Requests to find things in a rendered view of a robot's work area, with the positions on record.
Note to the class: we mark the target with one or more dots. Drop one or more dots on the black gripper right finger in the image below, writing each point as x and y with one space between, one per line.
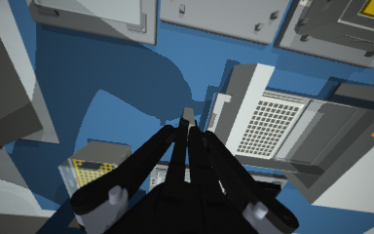
210 161

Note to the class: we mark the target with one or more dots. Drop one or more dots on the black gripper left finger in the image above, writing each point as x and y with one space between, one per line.
98 204

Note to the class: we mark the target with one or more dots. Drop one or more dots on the blue bench mat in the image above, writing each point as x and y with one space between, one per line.
99 88

